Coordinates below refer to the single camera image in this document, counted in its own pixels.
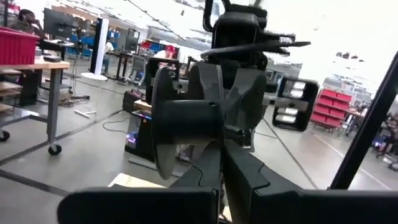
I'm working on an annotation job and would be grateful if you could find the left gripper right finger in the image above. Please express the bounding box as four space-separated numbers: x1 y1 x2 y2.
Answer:
223 140 398 224

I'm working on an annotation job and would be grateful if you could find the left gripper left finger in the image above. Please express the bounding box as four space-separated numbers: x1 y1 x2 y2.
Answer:
57 140 223 224

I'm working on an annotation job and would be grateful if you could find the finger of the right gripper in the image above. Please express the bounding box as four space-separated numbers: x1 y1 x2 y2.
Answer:
185 61 225 103
223 67 268 129

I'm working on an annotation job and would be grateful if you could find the black plastic cable spool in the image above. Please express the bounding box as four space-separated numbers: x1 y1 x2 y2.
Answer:
150 66 226 181

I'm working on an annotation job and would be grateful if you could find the black cord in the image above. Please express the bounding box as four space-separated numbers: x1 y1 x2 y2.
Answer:
200 39 312 60

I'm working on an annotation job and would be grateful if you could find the red shelf bin rack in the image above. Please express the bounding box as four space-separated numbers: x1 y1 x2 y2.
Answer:
310 88 354 130

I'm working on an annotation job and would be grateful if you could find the person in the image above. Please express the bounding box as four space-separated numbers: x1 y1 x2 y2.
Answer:
154 45 178 68
10 8 47 40
104 41 115 75

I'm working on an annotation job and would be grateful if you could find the black computer tower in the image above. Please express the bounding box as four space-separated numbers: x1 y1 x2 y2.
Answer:
124 108 156 162

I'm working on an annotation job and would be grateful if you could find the black equipment case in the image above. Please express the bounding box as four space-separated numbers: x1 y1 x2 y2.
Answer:
122 89 147 113

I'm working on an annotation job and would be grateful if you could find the white pillar panel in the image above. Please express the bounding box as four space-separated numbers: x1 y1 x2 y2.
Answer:
89 17 109 75

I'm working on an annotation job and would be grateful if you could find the white round table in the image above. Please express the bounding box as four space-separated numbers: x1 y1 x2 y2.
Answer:
80 72 108 116

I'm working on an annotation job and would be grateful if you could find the wooden workbench on casters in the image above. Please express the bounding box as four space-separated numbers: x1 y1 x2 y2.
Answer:
0 58 71 156

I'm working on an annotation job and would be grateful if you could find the black computer monitor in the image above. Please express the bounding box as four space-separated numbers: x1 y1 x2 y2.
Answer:
43 7 78 40

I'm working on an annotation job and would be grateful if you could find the red storage bin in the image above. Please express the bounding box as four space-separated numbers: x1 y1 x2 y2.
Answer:
0 26 40 65

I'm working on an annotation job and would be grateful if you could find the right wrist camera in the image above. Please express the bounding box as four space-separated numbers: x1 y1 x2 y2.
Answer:
211 11 269 50

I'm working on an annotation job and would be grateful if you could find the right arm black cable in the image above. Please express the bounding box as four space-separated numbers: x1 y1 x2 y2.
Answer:
202 0 233 32

